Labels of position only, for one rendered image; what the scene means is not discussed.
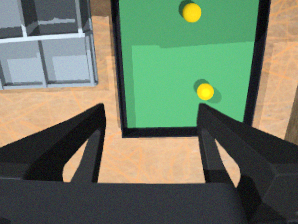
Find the grey bank of square funnels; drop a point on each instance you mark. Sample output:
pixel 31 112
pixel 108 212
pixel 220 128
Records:
pixel 62 62

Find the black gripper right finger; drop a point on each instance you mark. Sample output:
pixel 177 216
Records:
pixel 268 185

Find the yellow ball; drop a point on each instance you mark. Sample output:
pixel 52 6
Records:
pixel 191 12
pixel 205 91

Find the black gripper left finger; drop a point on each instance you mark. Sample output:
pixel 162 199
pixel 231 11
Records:
pixel 42 156

